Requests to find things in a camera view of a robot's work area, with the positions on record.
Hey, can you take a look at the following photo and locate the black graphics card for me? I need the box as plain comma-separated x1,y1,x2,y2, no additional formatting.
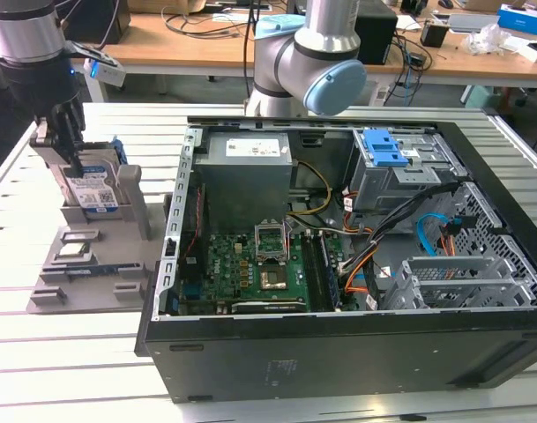
230,299,309,315

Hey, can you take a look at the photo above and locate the grey parts rack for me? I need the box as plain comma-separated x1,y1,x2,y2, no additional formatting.
26,165,172,315

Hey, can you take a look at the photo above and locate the metal drive cage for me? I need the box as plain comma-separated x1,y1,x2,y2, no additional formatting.
349,127,467,218

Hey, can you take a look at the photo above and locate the black open PC case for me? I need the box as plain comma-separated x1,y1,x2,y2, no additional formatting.
134,115,537,404

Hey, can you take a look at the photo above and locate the blue cardboard box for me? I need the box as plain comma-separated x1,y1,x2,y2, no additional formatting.
496,3,537,36

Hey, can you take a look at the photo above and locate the hard disk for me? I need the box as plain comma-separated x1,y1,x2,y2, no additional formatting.
41,136,128,217

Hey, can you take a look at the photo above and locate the pale green cabinet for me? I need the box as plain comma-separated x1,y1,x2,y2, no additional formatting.
461,83,505,109

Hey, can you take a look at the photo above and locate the green motherboard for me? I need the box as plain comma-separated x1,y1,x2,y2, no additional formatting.
179,231,355,314

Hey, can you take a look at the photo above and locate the wooden desk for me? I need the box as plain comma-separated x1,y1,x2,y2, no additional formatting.
64,11,537,89

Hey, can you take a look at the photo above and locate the metal disk bay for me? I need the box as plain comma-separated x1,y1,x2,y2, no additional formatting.
380,255,537,312

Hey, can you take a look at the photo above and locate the white open box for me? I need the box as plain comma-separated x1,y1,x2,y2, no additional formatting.
517,39,537,63

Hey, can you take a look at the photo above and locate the black tower box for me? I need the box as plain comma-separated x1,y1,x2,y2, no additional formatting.
359,7,399,66

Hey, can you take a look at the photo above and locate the silver CPU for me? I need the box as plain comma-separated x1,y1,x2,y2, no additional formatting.
57,242,91,259

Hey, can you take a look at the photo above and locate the blue plastic cage latch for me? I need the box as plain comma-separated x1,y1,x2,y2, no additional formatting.
362,127,413,167

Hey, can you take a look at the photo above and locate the grey power supply unit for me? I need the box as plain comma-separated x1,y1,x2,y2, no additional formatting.
192,131,294,221

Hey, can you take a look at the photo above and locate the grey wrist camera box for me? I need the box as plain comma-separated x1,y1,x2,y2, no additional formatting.
71,41,128,87

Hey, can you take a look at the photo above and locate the metal socket cover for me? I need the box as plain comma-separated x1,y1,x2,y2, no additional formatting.
254,218,289,265

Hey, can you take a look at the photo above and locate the CPU socket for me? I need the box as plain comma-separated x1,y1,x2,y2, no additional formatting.
257,264,291,293

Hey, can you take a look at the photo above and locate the yellow wire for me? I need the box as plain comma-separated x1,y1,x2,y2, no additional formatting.
294,160,333,219

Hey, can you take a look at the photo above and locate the small black box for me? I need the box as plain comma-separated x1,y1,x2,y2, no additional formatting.
420,21,450,48

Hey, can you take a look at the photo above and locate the blue RAM stick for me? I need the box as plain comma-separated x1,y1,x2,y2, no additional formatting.
319,233,342,310

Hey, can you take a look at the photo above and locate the blue data wire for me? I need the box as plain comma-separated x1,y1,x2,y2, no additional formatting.
415,213,445,256

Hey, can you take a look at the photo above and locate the black RAM slot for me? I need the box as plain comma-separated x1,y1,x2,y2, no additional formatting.
302,235,327,312

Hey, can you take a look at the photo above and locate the clear plastic bag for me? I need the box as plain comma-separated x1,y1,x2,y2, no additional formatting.
465,22,516,56

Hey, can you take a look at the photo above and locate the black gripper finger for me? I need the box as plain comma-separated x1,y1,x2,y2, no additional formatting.
47,102,86,178
29,115,54,147

